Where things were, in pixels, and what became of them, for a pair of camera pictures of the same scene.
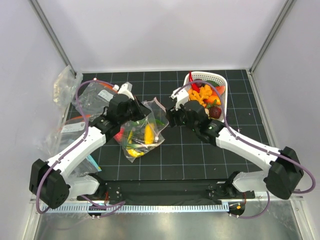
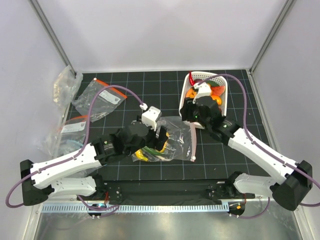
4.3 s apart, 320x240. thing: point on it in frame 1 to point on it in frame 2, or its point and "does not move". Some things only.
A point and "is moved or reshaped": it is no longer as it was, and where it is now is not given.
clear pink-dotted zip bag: (139, 134) is moved or reshaped
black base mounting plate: (170, 192) does not move
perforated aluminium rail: (139, 207) does not move
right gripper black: (171, 112) to (187, 109)
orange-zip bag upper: (93, 97) does not move
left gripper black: (142, 111) to (157, 143)
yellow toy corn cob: (149, 134) is moved or reshaped
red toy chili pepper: (194, 86) does not move
